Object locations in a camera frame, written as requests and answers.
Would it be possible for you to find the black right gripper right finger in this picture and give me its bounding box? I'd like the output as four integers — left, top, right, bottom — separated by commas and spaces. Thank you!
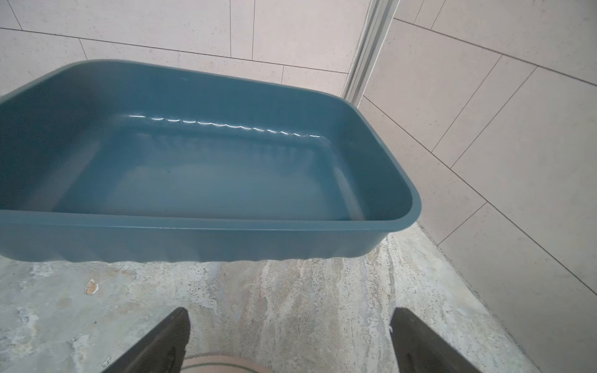
390, 308, 480, 373

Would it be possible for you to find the pink unicorn round coaster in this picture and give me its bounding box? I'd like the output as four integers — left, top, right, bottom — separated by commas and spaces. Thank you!
180, 355, 271, 373

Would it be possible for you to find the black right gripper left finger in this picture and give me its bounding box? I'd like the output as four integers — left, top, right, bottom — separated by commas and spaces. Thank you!
104, 307, 191, 373

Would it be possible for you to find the teal plastic storage box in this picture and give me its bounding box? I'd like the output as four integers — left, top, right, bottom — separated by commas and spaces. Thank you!
1, 60, 421, 263

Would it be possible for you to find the aluminium corner frame post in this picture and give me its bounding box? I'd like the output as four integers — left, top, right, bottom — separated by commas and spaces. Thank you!
341, 0, 400, 107

